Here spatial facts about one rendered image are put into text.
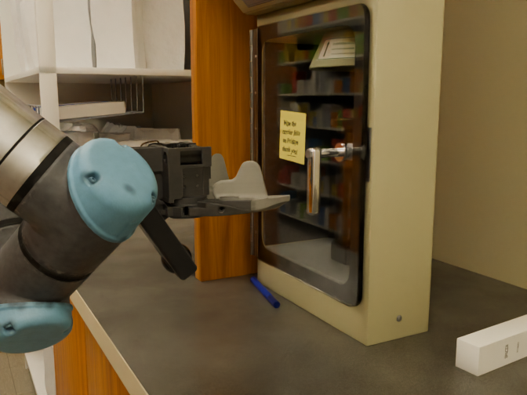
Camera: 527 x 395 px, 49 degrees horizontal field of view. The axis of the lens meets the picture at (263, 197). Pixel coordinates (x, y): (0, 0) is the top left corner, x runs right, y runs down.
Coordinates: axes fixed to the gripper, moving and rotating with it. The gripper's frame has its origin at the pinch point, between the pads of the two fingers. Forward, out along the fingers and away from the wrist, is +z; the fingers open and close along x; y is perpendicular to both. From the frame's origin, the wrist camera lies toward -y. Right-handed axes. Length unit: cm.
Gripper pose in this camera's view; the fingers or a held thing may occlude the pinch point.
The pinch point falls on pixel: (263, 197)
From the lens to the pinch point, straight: 74.5
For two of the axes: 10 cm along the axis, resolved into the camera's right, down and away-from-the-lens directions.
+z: 8.8, -0.8, 4.7
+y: 0.0, -9.8, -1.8
